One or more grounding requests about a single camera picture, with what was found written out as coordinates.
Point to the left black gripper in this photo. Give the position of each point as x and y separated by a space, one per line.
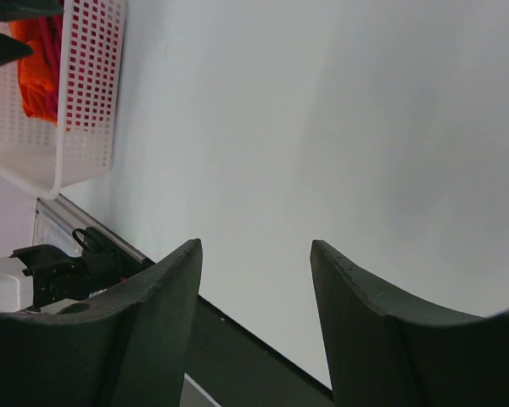
12 49

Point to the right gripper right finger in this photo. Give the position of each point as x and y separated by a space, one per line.
387 347

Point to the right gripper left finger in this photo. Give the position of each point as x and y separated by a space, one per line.
126 346

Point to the orange t-shirt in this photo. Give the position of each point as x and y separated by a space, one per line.
36 82

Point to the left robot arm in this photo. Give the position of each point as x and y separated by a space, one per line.
40 275

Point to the crimson t-shirt in basket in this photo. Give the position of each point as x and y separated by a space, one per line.
83 47

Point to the white plastic basket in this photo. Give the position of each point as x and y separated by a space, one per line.
41 157

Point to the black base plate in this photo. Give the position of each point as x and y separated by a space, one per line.
235 368

